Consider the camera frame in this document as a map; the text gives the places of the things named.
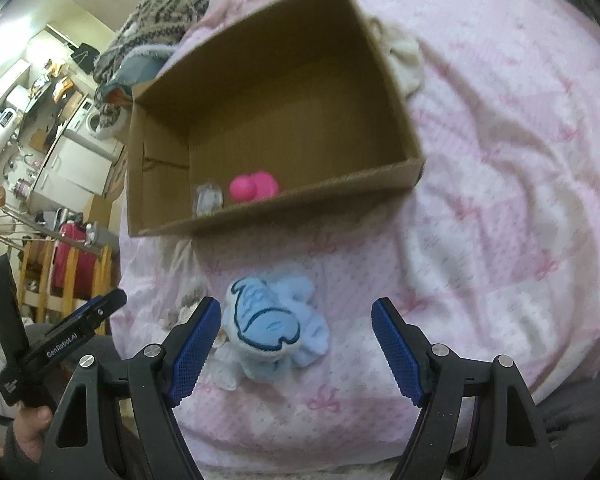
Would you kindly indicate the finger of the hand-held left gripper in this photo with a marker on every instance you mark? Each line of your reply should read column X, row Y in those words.
column 97, row 310
column 5, row 305

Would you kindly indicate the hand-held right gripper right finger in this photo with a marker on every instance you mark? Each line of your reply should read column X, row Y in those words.
column 397, row 355

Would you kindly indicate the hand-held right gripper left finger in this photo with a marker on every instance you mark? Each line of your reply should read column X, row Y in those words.
column 195, row 355

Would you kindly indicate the cream fabric scrunchie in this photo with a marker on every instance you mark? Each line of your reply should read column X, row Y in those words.
column 187, row 305

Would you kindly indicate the light blue plush toy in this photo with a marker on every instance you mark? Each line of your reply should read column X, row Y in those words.
column 265, row 320

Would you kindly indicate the brown cardboard box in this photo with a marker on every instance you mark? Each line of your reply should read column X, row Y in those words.
column 280, row 110

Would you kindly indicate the person's left hand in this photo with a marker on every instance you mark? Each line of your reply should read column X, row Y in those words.
column 30, row 430

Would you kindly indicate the red suitcase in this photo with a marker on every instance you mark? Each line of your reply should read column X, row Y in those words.
column 72, row 260

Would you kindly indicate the white kitchen cabinets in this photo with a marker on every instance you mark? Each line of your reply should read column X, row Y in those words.
column 75, row 165

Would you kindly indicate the clear plastic bag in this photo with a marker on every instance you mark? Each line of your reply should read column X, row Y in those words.
column 209, row 200

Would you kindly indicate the pink rubber toy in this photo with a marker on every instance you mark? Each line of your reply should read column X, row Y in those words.
column 252, row 187

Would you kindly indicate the white washing machine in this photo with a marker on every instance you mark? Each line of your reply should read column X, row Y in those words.
column 97, row 120

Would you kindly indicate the person's right leg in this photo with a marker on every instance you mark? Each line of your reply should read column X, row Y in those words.
column 580, row 415

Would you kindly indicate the pink bow-print quilt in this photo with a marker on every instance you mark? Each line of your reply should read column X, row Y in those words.
column 480, row 160

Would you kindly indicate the black hanging garment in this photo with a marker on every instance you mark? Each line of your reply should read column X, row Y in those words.
column 85, row 57

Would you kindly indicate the cream fluffy cloth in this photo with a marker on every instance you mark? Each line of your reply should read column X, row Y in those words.
column 405, row 60

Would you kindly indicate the brown patterned knit blanket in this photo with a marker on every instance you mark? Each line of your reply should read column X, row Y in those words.
column 155, row 20

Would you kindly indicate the wooden frame rack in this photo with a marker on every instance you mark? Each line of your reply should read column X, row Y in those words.
column 30, row 270

